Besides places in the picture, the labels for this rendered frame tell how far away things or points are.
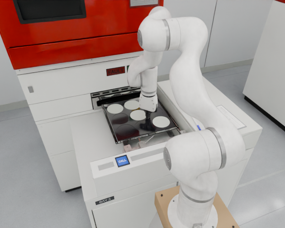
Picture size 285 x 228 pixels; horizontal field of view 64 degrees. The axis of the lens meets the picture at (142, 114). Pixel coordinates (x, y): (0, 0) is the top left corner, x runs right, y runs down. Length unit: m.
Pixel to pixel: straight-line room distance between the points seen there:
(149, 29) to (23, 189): 1.92
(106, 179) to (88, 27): 0.74
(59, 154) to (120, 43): 0.92
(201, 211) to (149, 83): 0.65
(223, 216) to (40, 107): 1.13
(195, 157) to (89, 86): 0.97
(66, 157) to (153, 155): 0.89
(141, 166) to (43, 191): 1.36
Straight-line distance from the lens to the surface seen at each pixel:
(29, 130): 2.89
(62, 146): 1.72
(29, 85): 1.43
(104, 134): 1.40
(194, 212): 0.86
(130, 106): 1.46
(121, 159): 1.06
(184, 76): 0.69
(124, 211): 1.32
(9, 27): 1.25
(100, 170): 1.04
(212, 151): 0.64
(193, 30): 0.78
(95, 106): 1.53
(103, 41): 1.30
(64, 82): 1.42
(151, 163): 1.07
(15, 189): 2.38
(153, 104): 1.25
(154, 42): 0.74
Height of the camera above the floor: 1.77
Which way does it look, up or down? 39 degrees down
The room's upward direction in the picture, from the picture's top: straight up
